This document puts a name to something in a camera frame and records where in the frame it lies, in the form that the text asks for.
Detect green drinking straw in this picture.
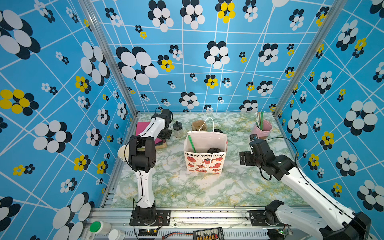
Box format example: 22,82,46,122
188,135,196,153

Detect pink paper napkin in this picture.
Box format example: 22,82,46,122
136,121,165,137

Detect white red paper gift bag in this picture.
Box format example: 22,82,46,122
183,126,228,175

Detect black cup lid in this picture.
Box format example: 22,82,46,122
207,148,222,154

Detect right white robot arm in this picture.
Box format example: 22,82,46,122
239,134,373,240

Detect glass sugar jar black lid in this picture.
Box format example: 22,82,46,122
173,121,184,138

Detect pink straw holder cup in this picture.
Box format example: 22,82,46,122
251,120,273,140

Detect green and white straws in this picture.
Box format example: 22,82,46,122
257,112,264,131

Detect stack of white paper cups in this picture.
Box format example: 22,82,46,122
118,144,129,164

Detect black battery charger device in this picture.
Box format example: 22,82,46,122
193,227,225,240

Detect green capped white bottle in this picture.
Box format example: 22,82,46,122
89,221,112,235

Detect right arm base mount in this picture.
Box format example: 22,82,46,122
244,210,288,228

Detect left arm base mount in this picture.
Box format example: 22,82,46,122
130,207,171,226

